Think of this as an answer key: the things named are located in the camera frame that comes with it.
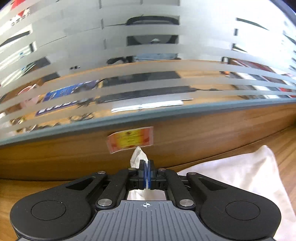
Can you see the orange and yellow sticker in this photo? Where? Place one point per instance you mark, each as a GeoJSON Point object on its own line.
{"type": "Point", "coordinates": [129, 139]}

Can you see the black office chair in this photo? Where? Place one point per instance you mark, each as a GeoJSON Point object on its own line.
{"type": "Point", "coordinates": [152, 20]}

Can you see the cream satin shirt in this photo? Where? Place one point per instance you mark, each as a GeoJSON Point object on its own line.
{"type": "Point", "coordinates": [242, 171]}

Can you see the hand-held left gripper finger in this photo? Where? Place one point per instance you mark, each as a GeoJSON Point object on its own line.
{"type": "Point", "coordinates": [145, 178]}
{"type": "Point", "coordinates": [150, 178]}

